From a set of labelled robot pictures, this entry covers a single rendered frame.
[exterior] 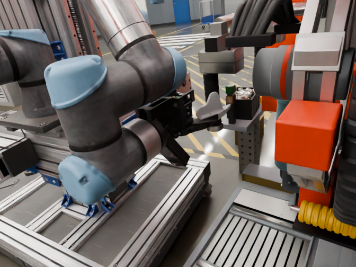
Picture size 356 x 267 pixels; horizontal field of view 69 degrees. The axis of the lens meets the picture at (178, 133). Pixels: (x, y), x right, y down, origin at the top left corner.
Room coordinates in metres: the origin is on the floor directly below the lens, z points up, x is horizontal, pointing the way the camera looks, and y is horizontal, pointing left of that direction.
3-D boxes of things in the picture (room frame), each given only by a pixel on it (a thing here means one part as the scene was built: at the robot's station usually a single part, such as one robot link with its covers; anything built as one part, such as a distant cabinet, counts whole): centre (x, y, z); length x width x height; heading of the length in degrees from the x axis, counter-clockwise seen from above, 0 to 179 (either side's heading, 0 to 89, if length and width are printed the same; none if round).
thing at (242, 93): (1.34, -0.39, 0.51); 0.20 x 0.14 x 0.13; 148
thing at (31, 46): (0.77, 0.38, 0.98); 0.13 x 0.12 x 0.14; 135
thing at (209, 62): (0.58, -0.12, 0.93); 0.09 x 0.05 x 0.05; 51
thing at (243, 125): (1.37, -0.41, 0.44); 0.43 x 0.17 x 0.03; 141
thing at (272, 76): (0.63, -0.33, 0.85); 0.21 x 0.14 x 0.14; 51
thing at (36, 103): (0.78, 0.38, 0.87); 0.15 x 0.15 x 0.10
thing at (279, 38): (0.85, -0.33, 0.93); 0.09 x 0.05 x 0.05; 51
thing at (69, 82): (0.35, 0.10, 0.95); 0.11 x 0.08 x 0.11; 135
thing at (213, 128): (0.60, -0.10, 0.83); 0.04 x 0.04 x 0.16
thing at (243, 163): (1.39, -0.43, 0.21); 0.10 x 0.10 x 0.42; 51
